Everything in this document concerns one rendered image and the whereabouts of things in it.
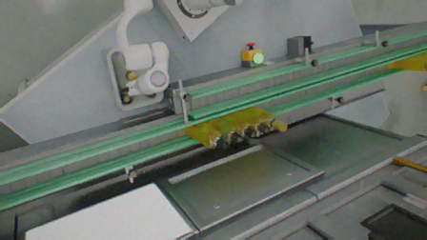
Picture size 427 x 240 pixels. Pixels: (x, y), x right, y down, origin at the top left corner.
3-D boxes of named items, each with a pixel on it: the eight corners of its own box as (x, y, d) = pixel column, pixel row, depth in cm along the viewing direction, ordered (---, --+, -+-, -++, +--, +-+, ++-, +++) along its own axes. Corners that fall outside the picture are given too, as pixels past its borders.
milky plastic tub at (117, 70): (114, 108, 123) (120, 112, 116) (100, 49, 115) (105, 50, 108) (157, 96, 131) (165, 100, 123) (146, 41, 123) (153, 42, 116)
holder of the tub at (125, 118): (118, 119, 125) (123, 125, 119) (100, 49, 116) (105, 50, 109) (159, 109, 133) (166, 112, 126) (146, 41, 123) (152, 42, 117)
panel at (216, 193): (23, 239, 97) (21, 330, 69) (19, 230, 96) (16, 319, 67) (261, 146, 135) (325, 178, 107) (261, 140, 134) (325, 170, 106)
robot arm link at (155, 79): (138, 41, 92) (169, 38, 96) (130, 49, 101) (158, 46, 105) (149, 93, 93) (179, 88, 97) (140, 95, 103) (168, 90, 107)
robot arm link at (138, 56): (147, 3, 102) (162, 68, 103) (105, 5, 96) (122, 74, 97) (153, -9, 94) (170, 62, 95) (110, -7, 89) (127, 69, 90)
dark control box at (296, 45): (287, 54, 159) (298, 55, 152) (286, 38, 156) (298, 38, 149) (299, 51, 162) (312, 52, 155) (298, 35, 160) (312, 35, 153)
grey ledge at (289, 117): (236, 133, 151) (250, 140, 142) (234, 116, 148) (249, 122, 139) (369, 87, 192) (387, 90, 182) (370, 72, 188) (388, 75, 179)
